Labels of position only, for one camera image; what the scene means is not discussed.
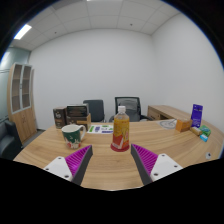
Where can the white printed paper sheet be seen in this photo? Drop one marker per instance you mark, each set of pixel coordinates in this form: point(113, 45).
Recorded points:
point(100, 129)

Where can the wooden side desk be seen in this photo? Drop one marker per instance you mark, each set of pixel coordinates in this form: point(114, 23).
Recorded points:
point(165, 111)

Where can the white ceiling light panel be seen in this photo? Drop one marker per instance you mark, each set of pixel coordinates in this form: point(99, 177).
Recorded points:
point(22, 31)

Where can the dark grey office chair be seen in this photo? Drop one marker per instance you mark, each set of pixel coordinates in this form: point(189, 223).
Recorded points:
point(94, 109)

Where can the tall dark brown box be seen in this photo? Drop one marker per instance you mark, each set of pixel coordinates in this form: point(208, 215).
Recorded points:
point(59, 117)

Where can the small light blue box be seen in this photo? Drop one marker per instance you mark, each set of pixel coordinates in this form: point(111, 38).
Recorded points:
point(204, 137)

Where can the black leather sofa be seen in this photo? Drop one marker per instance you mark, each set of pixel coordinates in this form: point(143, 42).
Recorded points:
point(8, 140)

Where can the small orange box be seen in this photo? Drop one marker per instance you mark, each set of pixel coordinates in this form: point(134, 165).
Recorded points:
point(183, 125)

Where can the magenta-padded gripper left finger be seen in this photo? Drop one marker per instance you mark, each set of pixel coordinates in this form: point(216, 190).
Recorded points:
point(76, 161)

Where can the small beige box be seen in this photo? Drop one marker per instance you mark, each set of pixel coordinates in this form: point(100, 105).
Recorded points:
point(196, 130)

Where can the brown cardboard box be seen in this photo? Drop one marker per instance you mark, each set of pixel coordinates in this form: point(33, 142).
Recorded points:
point(83, 120)

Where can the white round-print paper sheet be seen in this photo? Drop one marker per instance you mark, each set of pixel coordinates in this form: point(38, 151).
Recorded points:
point(167, 124)

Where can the green and white mug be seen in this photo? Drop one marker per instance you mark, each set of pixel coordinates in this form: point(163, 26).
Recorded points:
point(71, 136)

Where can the black mesh office chair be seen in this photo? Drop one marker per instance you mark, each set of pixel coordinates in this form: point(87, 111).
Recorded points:
point(131, 107)

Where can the wooden shelf cabinet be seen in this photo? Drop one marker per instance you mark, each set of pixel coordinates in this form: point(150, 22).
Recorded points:
point(22, 116)

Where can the upright purple box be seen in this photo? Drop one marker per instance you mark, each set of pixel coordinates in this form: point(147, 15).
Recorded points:
point(197, 115)

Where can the small round grey disc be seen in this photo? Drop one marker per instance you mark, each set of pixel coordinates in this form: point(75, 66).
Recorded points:
point(208, 155)

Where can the flat round red coaster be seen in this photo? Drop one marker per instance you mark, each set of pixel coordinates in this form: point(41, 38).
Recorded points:
point(115, 149)

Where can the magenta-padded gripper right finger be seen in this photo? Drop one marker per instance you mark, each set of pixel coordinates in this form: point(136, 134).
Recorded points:
point(148, 160)

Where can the small green box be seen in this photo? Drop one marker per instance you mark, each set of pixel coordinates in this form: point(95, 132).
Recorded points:
point(205, 130)

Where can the yellow tea drink bottle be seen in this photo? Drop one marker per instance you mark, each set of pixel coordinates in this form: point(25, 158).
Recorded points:
point(120, 131)

